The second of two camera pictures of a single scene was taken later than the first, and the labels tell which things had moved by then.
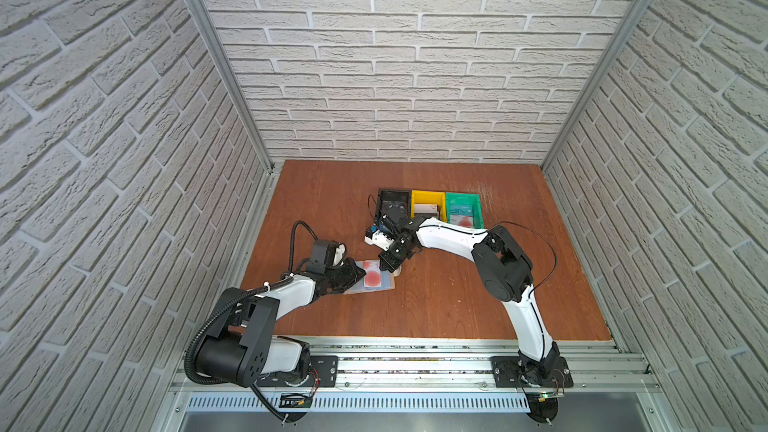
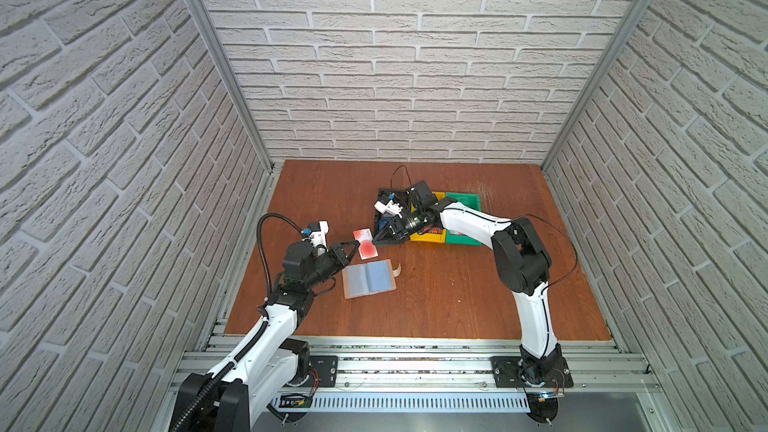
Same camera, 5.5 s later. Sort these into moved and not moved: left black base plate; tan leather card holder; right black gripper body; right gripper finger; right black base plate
Moved: right gripper finger; right black gripper body
Not moved: tan leather card holder; left black base plate; right black base plate
